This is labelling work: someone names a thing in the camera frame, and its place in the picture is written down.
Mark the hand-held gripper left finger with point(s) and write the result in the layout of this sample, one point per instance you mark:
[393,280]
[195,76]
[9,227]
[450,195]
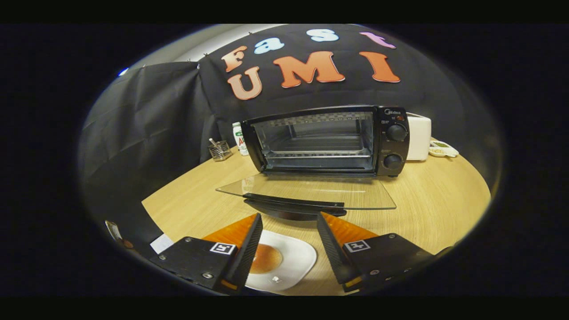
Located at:
[249,253]

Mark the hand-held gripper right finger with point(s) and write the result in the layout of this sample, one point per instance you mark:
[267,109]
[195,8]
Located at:
[331,251]

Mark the brown round bread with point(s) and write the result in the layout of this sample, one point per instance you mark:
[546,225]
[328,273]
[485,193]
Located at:
[266,258]

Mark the black toaster oven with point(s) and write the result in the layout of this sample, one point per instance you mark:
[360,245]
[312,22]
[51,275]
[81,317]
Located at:
[393,146]

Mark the white square plate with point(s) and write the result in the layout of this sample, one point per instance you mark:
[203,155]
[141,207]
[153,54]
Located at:
[298,260]

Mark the white paper card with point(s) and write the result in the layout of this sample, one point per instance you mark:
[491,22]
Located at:
[161,243]

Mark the white bottle with green label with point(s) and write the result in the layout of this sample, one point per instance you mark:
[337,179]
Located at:
[241,140]

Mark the white box-shaped appliance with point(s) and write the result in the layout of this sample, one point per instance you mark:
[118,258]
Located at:
[418,138]

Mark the small white dish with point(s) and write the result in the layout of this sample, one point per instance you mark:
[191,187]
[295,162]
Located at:
[442,150]

